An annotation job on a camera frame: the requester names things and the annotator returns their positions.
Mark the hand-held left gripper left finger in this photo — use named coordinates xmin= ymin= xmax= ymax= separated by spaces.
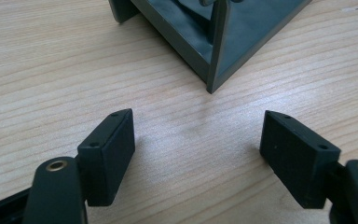
xmin=21 ymin=107 xmax=136 ymax=224

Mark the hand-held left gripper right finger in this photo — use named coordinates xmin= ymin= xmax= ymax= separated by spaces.
xmin=259 ymin=109 xmax=358 ymax=224

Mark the grey divided organizer box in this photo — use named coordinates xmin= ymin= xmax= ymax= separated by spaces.
xmin=107 ymin=0 xmax=312 ymax=94

